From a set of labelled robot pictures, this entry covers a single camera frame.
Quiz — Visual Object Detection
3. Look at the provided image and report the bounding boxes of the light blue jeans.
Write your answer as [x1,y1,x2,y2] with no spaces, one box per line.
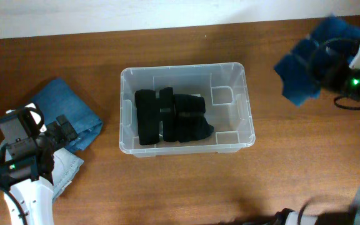
[0,137,84,203]

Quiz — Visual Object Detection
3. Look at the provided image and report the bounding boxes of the blue garment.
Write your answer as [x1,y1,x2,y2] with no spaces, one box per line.
[274,16,360,106]

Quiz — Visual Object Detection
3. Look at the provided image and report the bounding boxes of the dark blue jeans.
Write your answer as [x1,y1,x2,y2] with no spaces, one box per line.
[30,78,103,153]

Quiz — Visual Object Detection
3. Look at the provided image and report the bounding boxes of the large black garment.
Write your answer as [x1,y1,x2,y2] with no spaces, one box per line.
[134,87,178,146]

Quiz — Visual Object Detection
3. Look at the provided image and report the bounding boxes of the small black garment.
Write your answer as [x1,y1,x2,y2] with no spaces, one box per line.
[174,94,214,143]

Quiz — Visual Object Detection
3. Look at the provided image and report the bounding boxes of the clear plastic storage bin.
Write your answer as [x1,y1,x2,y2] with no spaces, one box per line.
[119,62,256,158]

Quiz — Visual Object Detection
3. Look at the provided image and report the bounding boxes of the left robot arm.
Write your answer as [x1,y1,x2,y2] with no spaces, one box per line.
[0,111,83,224]

